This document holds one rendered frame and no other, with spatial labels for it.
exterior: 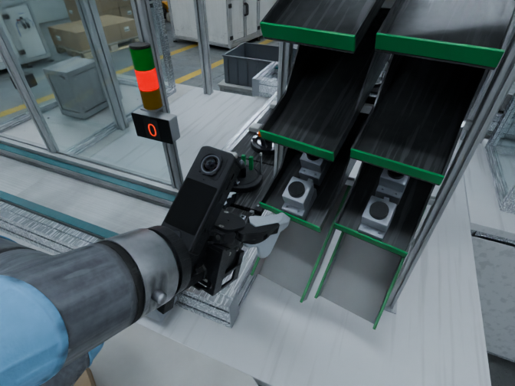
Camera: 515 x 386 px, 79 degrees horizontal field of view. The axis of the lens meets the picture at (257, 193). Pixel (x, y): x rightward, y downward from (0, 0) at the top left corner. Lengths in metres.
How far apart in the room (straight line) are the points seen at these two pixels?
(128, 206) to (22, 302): 0.91
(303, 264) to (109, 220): 0.65
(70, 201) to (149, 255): 0.97
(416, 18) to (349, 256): 0.47
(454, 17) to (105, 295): 0.48
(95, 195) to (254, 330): 0.72
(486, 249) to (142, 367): 1.16
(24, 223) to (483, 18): 1.14
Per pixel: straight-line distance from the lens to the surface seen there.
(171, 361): 0.85
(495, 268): 1.46
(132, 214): 1.10
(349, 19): 0.48
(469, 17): 0.50
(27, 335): 0.23
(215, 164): 0.33
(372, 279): 0.74
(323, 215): 0.61
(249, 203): 0.98
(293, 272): 0.75
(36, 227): 1.12
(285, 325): 0.86
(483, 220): 1.33
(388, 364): 0.87
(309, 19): 0.50
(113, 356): 0.89
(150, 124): 0.92
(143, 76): 0.86
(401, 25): 0.49
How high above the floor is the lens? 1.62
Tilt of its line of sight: 40 degrees down
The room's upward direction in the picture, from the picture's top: straight up
